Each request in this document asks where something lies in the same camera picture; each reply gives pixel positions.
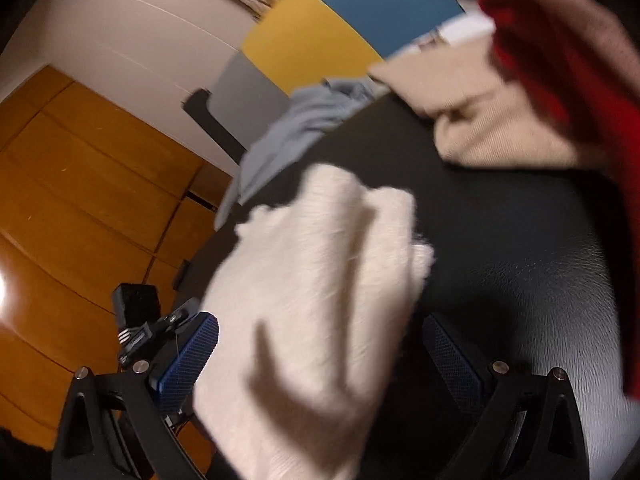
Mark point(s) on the beige garment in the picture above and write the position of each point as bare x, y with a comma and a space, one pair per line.
483, 118

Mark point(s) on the red garment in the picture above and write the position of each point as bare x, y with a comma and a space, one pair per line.
578, 60

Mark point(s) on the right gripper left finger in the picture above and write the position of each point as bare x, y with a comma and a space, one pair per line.
123, 425

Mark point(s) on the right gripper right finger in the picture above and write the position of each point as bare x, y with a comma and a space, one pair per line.
515, 424

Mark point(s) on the light grey-blue garment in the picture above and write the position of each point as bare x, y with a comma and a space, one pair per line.
312, 112

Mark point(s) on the white knit sweater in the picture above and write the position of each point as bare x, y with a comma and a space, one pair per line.
312, 304

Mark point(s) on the grey yellow blue headboard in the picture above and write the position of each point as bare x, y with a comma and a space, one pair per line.
299, 43

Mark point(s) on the white pillow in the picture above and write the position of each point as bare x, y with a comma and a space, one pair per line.
462, 28

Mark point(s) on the orange wooden wardrobe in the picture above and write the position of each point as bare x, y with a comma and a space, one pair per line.
91, 197

